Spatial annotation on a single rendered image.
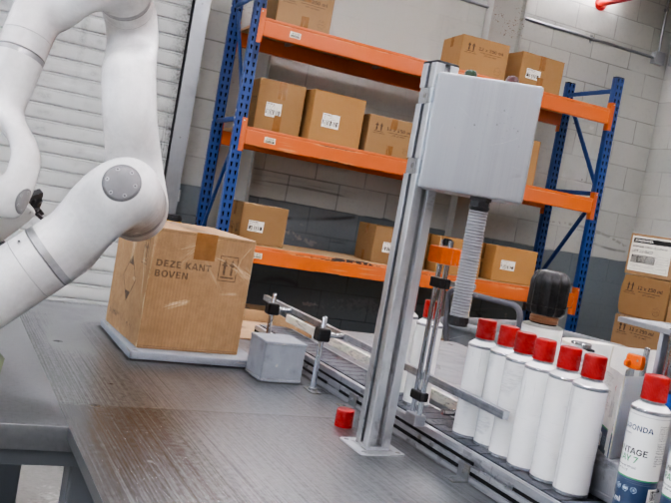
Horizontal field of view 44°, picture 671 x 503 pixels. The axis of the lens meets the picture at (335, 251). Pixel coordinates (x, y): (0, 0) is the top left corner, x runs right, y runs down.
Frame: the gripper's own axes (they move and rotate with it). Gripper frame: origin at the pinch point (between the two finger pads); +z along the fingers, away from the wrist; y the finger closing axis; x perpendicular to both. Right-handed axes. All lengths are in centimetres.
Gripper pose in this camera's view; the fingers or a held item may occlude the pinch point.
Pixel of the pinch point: (20, 228)
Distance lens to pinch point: 184.4
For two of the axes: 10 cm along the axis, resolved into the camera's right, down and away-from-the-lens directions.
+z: 0.4, 2.9, 9.6
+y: 7.6, -6.4, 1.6
